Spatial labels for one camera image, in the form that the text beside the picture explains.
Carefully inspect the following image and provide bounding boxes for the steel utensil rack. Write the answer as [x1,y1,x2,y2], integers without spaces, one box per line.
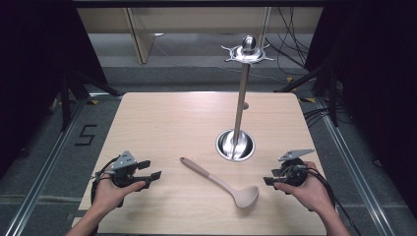
[214,34,276,162]

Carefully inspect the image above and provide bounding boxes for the bundle of black floor cables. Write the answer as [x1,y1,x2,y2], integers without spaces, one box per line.
[264,6,314,78]

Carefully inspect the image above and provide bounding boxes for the person's left hand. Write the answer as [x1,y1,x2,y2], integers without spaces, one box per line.
[92,178,148,214]

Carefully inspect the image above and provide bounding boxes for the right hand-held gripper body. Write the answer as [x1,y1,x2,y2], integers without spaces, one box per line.
[277,148,316,188]

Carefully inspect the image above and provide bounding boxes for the person's right hand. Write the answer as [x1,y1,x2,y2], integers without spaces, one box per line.
[273,161,334,214]

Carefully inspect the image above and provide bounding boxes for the aluminium floor rail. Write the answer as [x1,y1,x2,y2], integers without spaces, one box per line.
[2,92,124,236]
[313,97,396,236]

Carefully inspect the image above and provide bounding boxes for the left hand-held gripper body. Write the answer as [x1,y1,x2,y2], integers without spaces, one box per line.
[108,150,140,189]

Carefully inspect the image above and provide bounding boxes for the light wooden cabinet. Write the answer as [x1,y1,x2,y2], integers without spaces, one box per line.
[76,7,325,66]

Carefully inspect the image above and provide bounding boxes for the left hand-held gripper cable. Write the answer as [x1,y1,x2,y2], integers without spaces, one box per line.
[89,156,121,206]

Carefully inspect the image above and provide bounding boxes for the dark curtain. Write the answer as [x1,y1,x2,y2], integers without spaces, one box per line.
[304,4,417,219]
[0,0,109,180]

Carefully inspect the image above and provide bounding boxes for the beige ladle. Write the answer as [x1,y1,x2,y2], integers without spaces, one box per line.
[179,156,261,209]

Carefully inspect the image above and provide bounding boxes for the black metal stand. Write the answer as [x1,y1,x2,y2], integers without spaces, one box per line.
[274,57,340,128]
[58,67,123,133]

